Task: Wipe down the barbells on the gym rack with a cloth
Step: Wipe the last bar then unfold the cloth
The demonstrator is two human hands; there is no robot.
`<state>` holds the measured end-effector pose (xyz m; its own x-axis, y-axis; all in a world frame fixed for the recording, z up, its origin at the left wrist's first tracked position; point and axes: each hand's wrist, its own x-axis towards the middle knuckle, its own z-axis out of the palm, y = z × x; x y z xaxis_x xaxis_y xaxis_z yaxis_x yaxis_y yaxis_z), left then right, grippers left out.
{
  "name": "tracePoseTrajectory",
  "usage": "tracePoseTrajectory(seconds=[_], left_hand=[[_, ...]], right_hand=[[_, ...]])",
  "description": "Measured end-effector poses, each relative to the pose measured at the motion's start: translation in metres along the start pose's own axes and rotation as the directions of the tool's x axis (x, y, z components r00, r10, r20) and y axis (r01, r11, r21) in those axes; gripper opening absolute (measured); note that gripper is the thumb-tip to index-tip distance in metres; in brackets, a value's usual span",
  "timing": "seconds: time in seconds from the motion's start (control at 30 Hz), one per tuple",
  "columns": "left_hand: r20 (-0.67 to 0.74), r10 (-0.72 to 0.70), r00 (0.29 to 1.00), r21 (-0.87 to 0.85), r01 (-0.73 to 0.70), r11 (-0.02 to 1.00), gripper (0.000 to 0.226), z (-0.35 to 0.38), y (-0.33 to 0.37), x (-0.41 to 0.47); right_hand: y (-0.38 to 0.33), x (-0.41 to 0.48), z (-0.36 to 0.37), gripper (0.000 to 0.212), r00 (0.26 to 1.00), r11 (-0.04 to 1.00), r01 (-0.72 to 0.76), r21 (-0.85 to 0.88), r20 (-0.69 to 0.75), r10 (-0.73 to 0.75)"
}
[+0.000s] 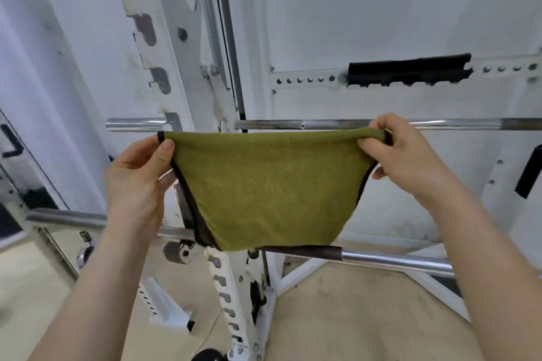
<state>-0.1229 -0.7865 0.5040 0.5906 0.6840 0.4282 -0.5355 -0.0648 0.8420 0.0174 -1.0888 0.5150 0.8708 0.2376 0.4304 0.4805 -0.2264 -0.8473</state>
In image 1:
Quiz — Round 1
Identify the person's left hand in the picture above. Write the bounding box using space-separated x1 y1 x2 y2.
104 135 177 239

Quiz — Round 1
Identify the person's right hand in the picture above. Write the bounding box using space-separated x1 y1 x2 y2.
357 113 460 209

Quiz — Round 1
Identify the green cloth with black trim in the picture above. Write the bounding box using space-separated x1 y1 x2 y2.
158 128 393 252

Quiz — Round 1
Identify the person's left forearm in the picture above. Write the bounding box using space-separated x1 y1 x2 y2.
27 221 164 361

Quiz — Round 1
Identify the person's right forearm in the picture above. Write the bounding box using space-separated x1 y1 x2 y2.
425 179 542 361

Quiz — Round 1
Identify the chrome barbell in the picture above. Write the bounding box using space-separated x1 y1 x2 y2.
25 208 542 278
106 118 542 133

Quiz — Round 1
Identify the black foam pad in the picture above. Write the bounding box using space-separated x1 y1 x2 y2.
347 53 473 87

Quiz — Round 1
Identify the chrome roller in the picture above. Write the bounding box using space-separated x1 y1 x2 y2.
163 240 200 266

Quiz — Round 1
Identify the chrome knob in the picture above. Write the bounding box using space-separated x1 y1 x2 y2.
76 231 95 269

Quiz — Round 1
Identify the steel guide rod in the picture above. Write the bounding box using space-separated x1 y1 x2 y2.
210 0 248 134

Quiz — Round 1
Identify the white safety bracket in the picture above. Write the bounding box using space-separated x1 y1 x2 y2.
139 276 196 333

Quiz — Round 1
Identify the white power rack frame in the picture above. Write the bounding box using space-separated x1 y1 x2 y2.
106 0 542 361

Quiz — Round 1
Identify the black door handle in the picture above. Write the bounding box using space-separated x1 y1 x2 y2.
0 124 25 159

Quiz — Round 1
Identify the black handle grip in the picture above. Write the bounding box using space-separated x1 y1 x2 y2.
514 144 542 199

